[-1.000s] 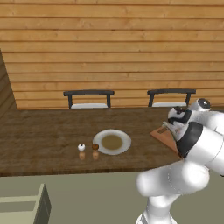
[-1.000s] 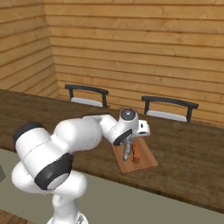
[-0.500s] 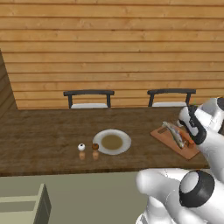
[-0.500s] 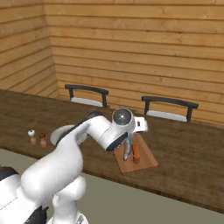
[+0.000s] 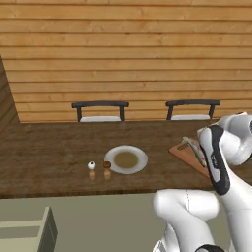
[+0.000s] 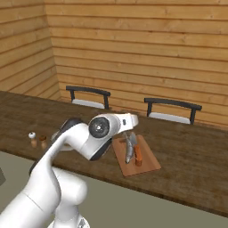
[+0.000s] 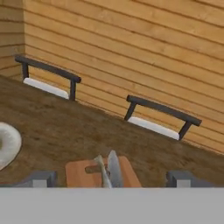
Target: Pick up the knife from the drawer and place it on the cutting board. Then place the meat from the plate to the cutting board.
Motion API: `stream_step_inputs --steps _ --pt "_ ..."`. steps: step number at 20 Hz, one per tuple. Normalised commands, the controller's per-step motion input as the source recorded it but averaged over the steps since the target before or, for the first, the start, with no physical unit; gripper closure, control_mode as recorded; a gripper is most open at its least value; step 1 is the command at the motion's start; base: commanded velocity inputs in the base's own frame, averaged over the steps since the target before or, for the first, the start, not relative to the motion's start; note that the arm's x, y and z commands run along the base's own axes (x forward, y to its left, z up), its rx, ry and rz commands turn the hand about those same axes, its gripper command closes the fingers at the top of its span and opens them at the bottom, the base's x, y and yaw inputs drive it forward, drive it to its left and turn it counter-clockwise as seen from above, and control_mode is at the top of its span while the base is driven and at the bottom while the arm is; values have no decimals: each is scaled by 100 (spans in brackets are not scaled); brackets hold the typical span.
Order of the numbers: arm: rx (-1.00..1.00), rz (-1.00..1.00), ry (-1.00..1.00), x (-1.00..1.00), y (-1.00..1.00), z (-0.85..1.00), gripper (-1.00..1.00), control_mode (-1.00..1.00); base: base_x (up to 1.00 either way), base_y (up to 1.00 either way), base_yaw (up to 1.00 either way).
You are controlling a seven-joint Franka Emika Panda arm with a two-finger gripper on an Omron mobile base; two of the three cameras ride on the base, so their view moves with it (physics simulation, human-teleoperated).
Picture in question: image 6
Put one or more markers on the silver grey fish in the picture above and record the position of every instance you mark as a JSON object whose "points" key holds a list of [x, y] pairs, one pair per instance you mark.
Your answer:
{"points": [[129, 151]]}

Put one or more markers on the brown pepper shaker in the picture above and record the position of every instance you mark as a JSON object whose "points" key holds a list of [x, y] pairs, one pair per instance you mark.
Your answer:
{"points": [[43, 142]]}

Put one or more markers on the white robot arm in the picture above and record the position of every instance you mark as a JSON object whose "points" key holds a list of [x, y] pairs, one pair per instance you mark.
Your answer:
{"points": [[44, 184]]}

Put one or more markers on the wooden cutting board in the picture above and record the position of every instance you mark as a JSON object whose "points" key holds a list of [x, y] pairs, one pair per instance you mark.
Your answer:
{"points": [[148, 161]]}

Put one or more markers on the white-topped salt shaker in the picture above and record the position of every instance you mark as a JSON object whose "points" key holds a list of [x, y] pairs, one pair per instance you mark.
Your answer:
{"points": [[33, 139]]}

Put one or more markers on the black chair with white seat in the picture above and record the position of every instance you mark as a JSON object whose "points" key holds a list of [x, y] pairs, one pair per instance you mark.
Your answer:
{"points": [[89, 96], [172, 111]]}

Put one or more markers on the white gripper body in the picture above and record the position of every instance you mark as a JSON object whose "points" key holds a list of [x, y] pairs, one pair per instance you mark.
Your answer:
{"points": [[134, 120]]}

